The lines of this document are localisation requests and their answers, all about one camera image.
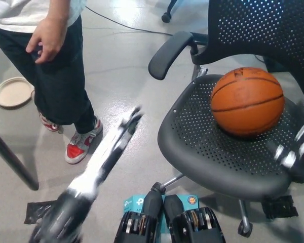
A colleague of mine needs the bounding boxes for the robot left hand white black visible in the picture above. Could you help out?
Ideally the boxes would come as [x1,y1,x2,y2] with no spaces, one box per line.
[68,106,144,200]

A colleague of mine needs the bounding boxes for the black floor cable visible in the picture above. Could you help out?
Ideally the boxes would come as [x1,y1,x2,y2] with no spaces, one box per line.
[85,5,173,36]

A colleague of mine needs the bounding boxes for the black chair leg with caster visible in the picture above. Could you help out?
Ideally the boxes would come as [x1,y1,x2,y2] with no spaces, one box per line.
[161,0,179,23]

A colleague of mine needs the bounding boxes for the person in grey shirt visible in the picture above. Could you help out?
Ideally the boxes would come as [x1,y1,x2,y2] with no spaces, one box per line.
[0,0,97,135]

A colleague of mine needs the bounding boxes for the black table leg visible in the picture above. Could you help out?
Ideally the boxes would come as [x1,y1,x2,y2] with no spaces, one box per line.
[0,124,40,191]

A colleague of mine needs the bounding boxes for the red and white sneaker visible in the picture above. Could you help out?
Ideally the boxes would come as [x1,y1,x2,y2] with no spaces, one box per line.
[39,111,64,133]
[65,116,104,165]

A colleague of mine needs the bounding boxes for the teal TP-Link box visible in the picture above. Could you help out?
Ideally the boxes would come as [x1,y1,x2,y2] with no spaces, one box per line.
[123,194,200,235]

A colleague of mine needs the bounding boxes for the black floor box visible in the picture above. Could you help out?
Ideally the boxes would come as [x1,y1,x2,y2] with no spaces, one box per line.
[264,57,294,73]

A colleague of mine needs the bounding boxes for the person's bare hand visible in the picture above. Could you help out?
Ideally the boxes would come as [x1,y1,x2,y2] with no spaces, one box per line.
[26,19,68,64]

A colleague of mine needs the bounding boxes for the orange NBA basketball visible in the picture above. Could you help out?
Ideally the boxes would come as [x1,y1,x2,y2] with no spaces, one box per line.
[209,66,286,138]

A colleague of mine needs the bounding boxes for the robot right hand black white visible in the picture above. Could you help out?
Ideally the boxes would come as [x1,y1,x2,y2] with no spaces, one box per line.
[268,118,304,170]

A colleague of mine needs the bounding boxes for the black perforated office chair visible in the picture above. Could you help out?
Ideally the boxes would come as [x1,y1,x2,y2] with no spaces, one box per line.
[148,0,304,237]

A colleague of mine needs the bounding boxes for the robot left body block black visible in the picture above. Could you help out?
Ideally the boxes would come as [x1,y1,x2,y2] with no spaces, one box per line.
[113,189,164,243]

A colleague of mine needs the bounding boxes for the beige paper plate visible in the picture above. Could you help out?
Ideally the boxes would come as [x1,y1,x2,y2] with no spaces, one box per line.
[0,77,35,109]

